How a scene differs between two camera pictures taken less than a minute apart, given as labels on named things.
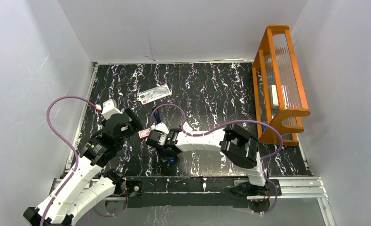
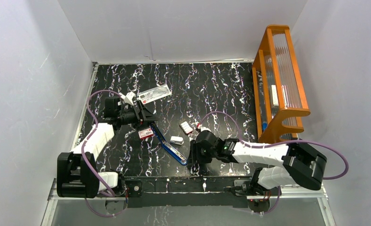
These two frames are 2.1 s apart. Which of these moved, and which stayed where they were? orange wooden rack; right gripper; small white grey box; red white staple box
Moved: right gripper
Stayed: small white grey box; red white staple box; orange wooden rack
